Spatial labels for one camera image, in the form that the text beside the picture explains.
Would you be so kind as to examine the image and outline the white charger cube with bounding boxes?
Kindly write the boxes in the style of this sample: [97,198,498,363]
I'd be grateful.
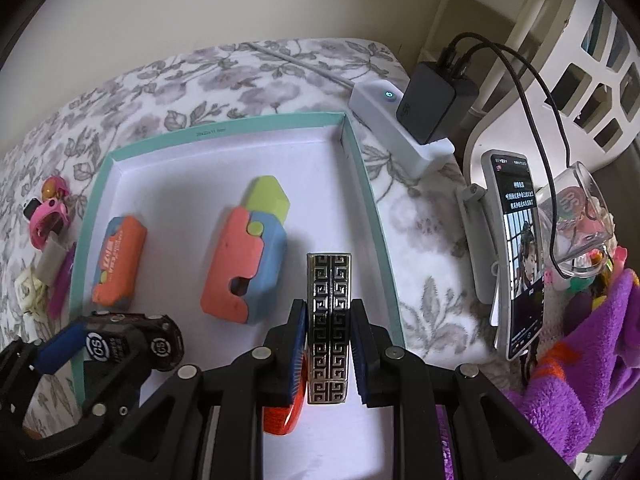
[39,232,68,286]

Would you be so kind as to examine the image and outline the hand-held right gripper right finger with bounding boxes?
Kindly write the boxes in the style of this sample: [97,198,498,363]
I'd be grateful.
[349,299,581,480]

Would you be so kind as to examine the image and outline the pink smartwatch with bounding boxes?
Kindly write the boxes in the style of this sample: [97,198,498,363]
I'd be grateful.
[29,199,71,250]

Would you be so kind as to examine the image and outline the white wooden rack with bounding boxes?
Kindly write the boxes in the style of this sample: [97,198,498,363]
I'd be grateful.
[425,0,566,111]

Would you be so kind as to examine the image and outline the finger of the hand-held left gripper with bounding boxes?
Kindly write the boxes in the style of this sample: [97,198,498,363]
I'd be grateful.
[0,321,88,426]
[22,360,151,461]

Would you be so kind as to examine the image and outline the colourful small toys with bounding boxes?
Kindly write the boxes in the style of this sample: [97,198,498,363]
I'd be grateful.
[545,245,631,311]

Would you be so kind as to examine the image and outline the white power strip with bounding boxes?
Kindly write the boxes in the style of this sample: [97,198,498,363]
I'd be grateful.
[349,80,456,180]

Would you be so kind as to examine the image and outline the green orange blue toy knife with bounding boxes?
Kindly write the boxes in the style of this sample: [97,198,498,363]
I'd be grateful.
[200,175,291,325]

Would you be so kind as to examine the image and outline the black charger block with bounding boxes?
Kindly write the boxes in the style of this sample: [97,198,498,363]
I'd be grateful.
[396,62,478,146]

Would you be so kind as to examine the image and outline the white lattice basket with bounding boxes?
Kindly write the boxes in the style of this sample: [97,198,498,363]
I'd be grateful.
[465,0,640,181]

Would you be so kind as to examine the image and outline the black charging cable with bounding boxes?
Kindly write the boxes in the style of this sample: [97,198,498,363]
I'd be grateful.
[440,32,616,281]
[457,40,573,173]

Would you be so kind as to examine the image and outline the purple fleece towel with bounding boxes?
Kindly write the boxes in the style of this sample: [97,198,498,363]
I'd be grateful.
[435,267,640,480]

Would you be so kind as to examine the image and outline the teal shallow cardboard box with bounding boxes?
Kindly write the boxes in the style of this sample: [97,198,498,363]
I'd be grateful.
[70,111,406,480]

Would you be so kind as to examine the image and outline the orange glue bottle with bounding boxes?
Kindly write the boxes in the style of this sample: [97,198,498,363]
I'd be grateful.
[263,375,307,436]

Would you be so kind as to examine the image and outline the white phone stand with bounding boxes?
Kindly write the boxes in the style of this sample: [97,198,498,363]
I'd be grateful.
[455,182,501,306]

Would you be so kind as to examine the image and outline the clear glass cup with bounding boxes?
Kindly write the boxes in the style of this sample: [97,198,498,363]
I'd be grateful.
[537,161,616,278]

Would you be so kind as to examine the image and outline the orange and blue eraser case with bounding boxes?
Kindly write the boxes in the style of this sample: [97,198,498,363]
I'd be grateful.
[91,216,148,308]

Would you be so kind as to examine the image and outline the smartphone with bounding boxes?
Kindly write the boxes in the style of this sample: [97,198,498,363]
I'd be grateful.
[481,150,551,362]

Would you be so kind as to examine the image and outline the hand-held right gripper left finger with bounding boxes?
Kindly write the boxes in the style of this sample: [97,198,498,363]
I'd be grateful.
[100,299,308,480]

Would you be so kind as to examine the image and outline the black toy car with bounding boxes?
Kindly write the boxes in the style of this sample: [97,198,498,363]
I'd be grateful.
[75,310,186,376]

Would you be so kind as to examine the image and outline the gold black patterned case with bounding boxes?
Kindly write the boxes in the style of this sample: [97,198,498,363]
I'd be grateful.
[306,252,353,405]

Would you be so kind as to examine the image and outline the magenta pen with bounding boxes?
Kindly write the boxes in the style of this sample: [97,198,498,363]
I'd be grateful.
[47,242,78,320]

